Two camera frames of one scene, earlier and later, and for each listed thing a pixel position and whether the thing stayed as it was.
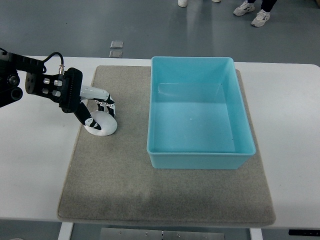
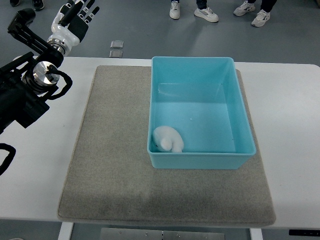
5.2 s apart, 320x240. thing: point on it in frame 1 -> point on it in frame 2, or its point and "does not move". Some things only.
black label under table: x=304 y=232 does not move
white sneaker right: x=245 y=7 does not move
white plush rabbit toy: x=107 y=122 -> x=167 y=139
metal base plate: x=121 y=234 does not move
